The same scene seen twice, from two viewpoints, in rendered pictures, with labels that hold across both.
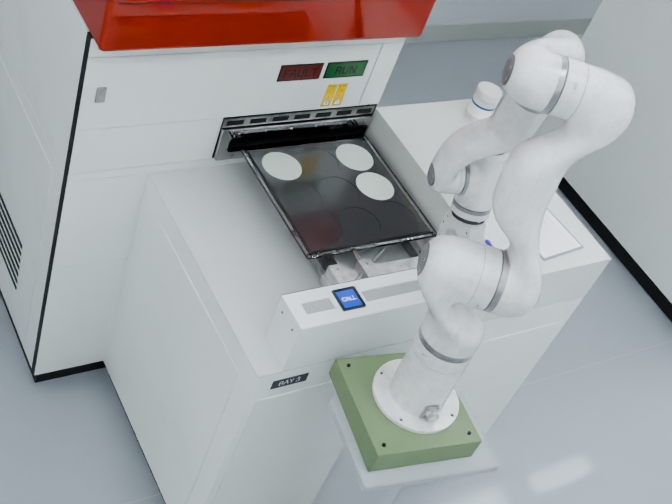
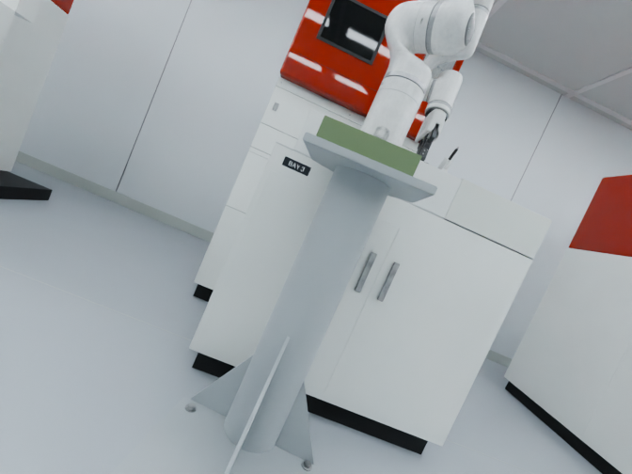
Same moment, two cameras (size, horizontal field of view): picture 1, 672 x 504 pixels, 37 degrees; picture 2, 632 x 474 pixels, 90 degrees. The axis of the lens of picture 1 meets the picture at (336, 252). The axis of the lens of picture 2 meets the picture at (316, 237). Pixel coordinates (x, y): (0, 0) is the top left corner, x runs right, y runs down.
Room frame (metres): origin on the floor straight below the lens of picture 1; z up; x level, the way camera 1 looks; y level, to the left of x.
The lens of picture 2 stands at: (0.73, -0.80, 0.65)
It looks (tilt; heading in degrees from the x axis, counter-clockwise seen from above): 3 degrees down; 40
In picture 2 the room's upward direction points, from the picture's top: 24 degrees clockwise
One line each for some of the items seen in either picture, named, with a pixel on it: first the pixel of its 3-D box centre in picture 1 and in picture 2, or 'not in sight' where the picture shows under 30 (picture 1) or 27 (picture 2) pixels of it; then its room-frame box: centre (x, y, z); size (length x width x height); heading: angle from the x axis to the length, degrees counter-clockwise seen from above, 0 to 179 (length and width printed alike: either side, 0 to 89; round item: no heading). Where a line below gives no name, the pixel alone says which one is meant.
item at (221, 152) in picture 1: (295, 136); not in sight; (2.06, 0.21, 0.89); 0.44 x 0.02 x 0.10; 135
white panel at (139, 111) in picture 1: (243, 99); (337, 148); (1.94, 0.35, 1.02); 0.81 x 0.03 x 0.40; 135
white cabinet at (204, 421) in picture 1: (326, 342); (345, 291); (1.91, -0.08, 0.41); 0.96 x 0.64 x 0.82; 135
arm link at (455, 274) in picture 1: (454, 293); (409, 48); (1.43, -0.24, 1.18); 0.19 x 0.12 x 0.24; 100
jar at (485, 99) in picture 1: (483, 103); not in sight; (2.38, -0.20, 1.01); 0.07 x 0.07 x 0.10
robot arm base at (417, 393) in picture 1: (430, 369); (387, 121); (1.43, -0.27, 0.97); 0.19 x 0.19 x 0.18
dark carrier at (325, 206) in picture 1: (338, 191); not in sight; (1.92, 0.05, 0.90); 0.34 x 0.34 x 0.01; 45
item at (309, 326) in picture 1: (388, 309); (375, 166); (1.62, -0.16, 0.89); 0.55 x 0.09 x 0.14; 135
